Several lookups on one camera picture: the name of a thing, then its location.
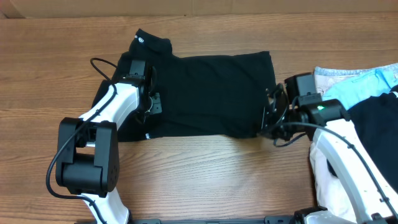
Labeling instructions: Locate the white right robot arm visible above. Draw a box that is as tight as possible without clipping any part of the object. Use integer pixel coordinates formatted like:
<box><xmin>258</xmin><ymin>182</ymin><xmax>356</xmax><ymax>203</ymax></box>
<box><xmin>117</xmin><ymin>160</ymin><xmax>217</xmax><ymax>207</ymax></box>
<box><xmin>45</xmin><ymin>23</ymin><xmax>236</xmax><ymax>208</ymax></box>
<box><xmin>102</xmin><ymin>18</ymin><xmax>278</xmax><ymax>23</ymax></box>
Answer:
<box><xmin>260</xmin><ymin>83</ymin><xmax>397</xmax><ymax>223</ymax></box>

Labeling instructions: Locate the dark navy garment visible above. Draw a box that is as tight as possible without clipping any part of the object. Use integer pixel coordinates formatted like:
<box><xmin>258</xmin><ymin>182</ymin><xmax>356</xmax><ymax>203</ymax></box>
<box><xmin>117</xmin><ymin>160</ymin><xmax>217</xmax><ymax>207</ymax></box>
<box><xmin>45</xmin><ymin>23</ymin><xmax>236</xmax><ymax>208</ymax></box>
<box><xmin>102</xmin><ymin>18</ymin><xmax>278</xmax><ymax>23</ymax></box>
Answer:
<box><xmin>346</xmin><ymin>86</ymin><xmax>397</xmax><ymax>190</ymax></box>

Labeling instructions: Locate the pale pink garment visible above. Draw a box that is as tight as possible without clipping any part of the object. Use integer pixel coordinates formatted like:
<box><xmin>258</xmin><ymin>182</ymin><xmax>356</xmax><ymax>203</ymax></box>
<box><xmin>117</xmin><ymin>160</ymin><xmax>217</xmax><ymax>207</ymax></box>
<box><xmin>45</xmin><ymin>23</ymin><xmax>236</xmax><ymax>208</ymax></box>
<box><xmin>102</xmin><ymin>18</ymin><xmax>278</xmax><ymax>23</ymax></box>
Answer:
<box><xmin>308</xmin><ymin>62</ymin><xmax>398</xmax><ymax>223</ymax></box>

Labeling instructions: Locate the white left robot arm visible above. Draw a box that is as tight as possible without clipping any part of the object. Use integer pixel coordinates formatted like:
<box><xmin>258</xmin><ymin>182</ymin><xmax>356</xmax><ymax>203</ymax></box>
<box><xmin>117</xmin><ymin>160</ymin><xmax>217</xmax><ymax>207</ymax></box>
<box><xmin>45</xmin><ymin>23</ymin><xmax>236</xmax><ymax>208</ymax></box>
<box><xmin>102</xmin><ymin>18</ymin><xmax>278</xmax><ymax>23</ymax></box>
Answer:
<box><xmin>46</xmin><ymin>60</ymin><xmax>161</xmax><ymax>223</ymax></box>

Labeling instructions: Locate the black polo shirt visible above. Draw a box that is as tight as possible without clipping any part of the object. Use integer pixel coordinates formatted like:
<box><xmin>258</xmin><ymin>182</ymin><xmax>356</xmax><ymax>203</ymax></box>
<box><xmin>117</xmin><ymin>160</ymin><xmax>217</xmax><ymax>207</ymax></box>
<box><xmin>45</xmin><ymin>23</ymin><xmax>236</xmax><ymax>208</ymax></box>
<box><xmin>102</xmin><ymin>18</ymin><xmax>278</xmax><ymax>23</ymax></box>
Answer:
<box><xmin>112</xmin><ymin>29</ymin><xmax>276</xmax><ymax>142</ymax></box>

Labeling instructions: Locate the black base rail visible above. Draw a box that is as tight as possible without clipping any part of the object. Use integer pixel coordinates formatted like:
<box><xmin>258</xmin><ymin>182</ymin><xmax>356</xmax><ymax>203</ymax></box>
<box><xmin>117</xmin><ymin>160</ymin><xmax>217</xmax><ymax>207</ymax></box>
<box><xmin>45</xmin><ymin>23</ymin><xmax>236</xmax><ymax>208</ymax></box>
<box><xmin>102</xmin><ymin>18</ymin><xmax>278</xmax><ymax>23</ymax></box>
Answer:
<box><xmin>127</xmin><ymin>215</ymin><xmax>305</xmax><ymax>224</ymax></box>

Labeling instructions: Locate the light blue garment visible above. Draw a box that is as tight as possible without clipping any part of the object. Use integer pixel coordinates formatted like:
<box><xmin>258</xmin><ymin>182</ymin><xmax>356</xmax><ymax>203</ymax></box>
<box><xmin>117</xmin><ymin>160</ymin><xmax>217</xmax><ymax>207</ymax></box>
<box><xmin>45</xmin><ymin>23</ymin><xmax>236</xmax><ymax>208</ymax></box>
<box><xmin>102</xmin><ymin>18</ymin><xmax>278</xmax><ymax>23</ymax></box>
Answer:
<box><xmin>314</xmin><ymin>63</ymin><xmax>397</xmax><ymax>110</ymax></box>

